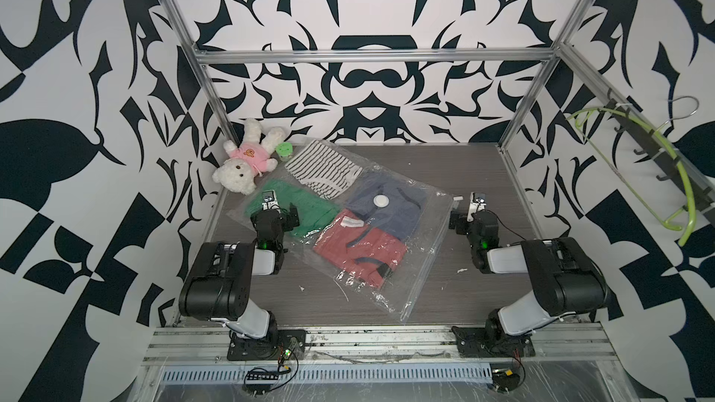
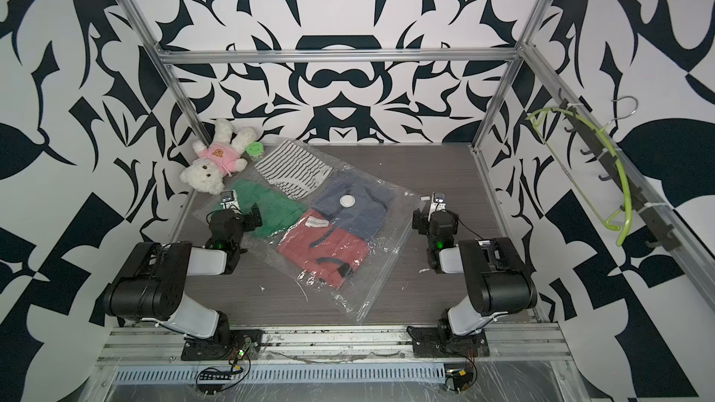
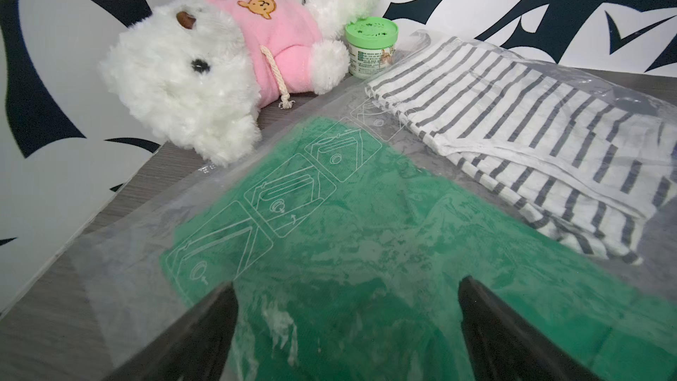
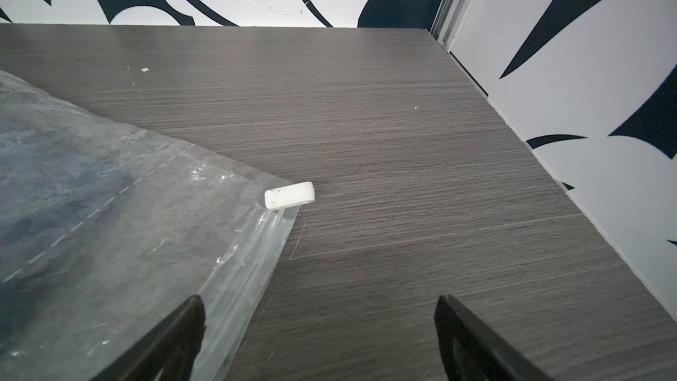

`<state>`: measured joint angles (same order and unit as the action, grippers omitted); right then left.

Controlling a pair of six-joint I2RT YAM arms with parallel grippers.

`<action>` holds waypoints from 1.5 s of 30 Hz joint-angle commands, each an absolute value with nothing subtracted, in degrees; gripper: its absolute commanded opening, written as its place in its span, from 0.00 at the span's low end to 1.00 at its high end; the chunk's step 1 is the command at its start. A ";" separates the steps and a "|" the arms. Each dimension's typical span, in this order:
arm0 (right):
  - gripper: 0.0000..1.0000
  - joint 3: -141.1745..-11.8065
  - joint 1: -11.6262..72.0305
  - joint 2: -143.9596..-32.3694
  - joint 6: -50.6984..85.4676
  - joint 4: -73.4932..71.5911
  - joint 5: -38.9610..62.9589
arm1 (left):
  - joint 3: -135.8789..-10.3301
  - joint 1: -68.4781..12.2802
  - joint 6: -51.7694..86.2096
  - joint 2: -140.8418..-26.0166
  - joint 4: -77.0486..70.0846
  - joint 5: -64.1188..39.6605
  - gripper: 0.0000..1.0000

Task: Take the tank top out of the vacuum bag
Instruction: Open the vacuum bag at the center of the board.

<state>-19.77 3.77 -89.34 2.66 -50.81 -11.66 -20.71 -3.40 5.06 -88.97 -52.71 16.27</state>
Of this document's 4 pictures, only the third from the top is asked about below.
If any white teddy bear pink shirt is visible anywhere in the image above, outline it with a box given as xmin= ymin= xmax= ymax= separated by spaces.
xmin=100 ymin=0 xmax=380 ymax=166

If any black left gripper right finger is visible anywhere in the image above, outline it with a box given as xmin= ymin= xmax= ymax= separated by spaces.
xmin=458 ymin=276 xmax=599 ymax=381

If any striped white black garment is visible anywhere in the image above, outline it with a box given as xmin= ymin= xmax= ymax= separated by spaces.
xmin=366 ymin=37 xmax=676 ymax=265

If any green folded garment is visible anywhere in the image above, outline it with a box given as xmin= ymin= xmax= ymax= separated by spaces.
xmin=160 ymin=117 xmax=676 ymax=380

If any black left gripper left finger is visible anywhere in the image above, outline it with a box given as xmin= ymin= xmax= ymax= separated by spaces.
xmin=105 ymin=282 xmax=239 ymax=380

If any clear plastic vacuum bag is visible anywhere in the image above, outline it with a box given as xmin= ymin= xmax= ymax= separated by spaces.
xmin=69 ymin=30 xmax=676 ymax=380

